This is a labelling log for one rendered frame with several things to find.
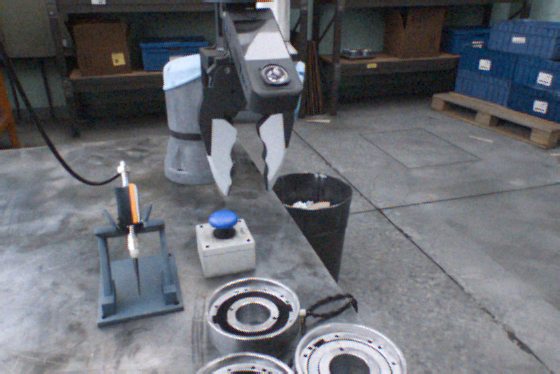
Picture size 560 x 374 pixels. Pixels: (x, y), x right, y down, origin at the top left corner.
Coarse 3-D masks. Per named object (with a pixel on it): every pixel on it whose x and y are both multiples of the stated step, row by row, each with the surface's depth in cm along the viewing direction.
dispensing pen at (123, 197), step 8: (120, 168) 58; (128, 168) 59; (128, 176) 59; (120, 192) 57; (128, 192) 57; (120, 200) 56; (128, 200) 57; (120, 208) 56; (128, 208) 56; (120, 216) 56; (128, 216) 56; (120, 224) 56; (128, 224) 56; (128, 232) 57; (136, 232) 58; (128, 240) 57; (136, 240) 58; (136, 248) 57; (136, 256) 57; (136, 264) 57; (136, 272) 57
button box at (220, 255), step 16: (208, 224) 67; (240, 224) 67; (208, 240) 63; (224, 240) 63; (240, 240) 63; (208, 256) 62; (224, 256) 63; (240, 256) 63; (208, 272) 63; (224, 272) 64
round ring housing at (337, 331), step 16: (304, 336) 47; (320, 336) 49; (336, 336) 49; (352, 336) 49; (368, 336) 49; (384, 336) 47; (304, 352) 47; (336, 352) 47; (352, 352) 47; (384, 352) 47; (400, 352) 45; (304, 368) 45; (320, 368) 45; (336, 368) 48; (352, 368) 48; (368, 368) 46; (400, 368) 45
